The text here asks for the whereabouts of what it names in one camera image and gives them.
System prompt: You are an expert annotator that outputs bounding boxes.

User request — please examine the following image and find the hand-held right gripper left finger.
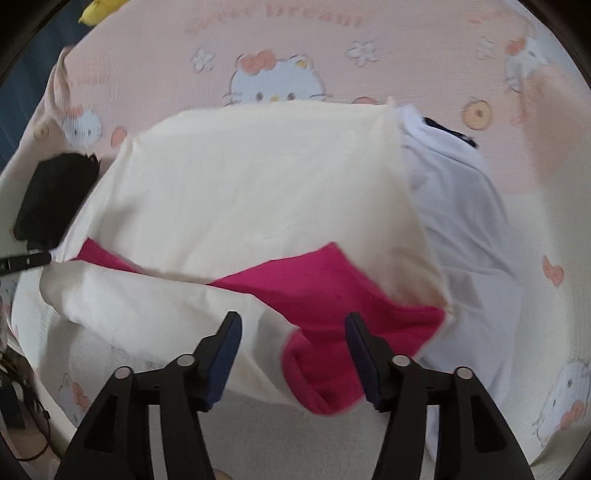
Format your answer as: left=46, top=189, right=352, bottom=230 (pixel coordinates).
left=55, top=311, right=243, bottom=480

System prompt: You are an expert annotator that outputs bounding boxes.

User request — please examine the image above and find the grey cable with clip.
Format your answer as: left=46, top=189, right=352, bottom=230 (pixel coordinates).
left=0, top=351, right=52, bottom=462

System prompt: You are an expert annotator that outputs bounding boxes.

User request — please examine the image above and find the black garment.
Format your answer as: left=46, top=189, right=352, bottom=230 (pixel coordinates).
left=13, top=152, right=101, bottom=252

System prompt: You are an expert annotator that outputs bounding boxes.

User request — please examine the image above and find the cream and pink shirt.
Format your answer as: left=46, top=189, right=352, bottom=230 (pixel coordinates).
left=39, top=99, right=453, bottom=416

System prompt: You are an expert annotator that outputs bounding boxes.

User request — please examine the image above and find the cat print blanket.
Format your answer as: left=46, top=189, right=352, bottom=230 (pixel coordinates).
left=0, top=0, right=591, bottom=467

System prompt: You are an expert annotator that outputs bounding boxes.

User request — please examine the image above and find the dark blue cloth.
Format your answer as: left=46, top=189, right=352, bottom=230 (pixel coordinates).
left=0, top=0, right=93, bottom=171

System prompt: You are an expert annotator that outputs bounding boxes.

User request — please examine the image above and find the white garment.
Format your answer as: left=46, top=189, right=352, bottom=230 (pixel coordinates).
left=397, top=104, right=525, bottom=462

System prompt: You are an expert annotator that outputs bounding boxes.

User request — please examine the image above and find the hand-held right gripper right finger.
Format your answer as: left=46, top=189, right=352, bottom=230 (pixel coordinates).
left=345, top=312, right=535, bottom=480

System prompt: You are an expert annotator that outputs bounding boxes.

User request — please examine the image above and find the yellow plush toy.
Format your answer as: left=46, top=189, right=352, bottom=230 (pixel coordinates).
left=78, top=0, right=126, bottom=25

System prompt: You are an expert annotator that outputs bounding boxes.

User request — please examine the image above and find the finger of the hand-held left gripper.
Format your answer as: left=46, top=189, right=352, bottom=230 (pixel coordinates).
left=0, top=249, right=51, bottom=278

